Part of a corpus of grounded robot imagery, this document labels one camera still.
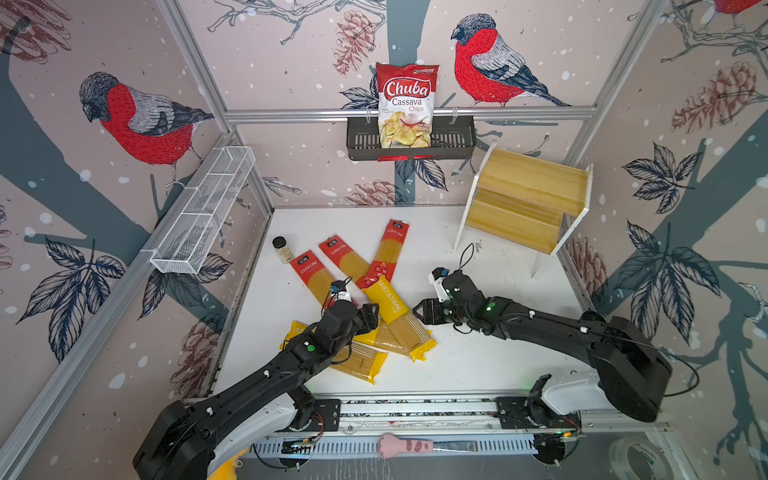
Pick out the yellow pasta bag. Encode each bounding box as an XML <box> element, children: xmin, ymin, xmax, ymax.
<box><xmin>353</xmin><ymin>321</ymin><xmax>410</xmax><ymax>357</ymax></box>
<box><xmin>280</xmin><ymin>321</ymin><xmax>388</xmax><ymax>384</ymax></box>
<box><xmin>363</xmin><ymin>276</ymin><xmax>437</xmax><ymax>361</ymax></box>

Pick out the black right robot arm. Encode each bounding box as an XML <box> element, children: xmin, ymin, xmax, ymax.
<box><xmin>412</xmin><ymin>268</ymin><xmax>672</xmax><ymax>423</ymax></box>

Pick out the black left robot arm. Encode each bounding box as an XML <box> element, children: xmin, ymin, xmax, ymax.
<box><xmin>133</xmin><ymin>300</ymin><xmax>379</xmax><ymax>479</ymax></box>

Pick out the wooden two-tier shelf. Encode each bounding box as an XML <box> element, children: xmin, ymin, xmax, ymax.
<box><xmin>453</xmin><ymin>142</ymin><xmax>594</xmax><ymax>277</ymax></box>

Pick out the red spaghetti bag right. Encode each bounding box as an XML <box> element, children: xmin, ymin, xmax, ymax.
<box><xmin>356</xmin><ymin>219</ymin><xmax>410</xmax><ymax>289</ymax></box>

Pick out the red spaghetti bag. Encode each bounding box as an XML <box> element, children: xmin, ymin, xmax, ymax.
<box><xmin>290</xmin><ymin>250</ymin><xmax>335</xmax><ymax>303</ymax></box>
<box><xmin>356</xmin><ymin>219</ymin><xmax>410</xmax><ymax>289</ymax></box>
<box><xmin>319</xmin><ymin>235</ymin><xmax>370</xmax><ymax>282</ymax></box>

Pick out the red spaghetti bag middle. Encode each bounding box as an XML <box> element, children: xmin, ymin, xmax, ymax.
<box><xmin>319</xmin><ymin>235</ymin><xmax>370</xmax><ymax>282</ymax></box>

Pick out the red spaghetti bag left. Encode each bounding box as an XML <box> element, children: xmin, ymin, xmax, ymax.
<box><xmin>290</xmin><ymin>250</ymin><xmax>335</xmax><ymax>303</ymax></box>

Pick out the spice jar black lid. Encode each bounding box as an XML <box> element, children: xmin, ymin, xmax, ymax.
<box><xmin>272</xmin><ymin>236</ymin><xmax>294</xmax><ymax>264</ymax></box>

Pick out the yellow plush toy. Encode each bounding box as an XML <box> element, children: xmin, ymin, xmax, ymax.
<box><xmin>208</xmin><ymin>450</ymin><xmax>247</xmax><ymax>480</ymax></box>

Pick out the Chuba cassava chips bag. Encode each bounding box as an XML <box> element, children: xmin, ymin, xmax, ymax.
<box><xmin>376</xmin><ymin>63</ymin><xmax>439</xmax><ymax>148</ymax></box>

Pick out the clear tape roll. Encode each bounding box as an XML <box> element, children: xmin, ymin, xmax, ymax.
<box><xmin>608</xmin><ymin>437</ymin><xmax>674</xmax><ymax>480</ymax></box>

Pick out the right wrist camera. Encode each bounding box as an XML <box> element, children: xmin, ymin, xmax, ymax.
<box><xmin>428</xmin><ymin>267</ymin><xmax>450</xmax><ymax>302</ymax></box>

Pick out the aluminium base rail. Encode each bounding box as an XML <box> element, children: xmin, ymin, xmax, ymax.
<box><xmin>213</xmin><ymin>395</ymin><xmax>665</xmax><ymax>465</ymax></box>

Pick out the pink handled scraper tool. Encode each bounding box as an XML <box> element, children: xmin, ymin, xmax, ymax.
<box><xmin>377</xmin><ymin>434</ymin><xmax>479</xmax><ymax>459</ymax></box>

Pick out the black hanging wire basket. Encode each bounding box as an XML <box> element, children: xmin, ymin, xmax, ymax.
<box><xmin>346</xmin><ymin>116</ymin><xmax>476</xmax><ymax>162</ymax></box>

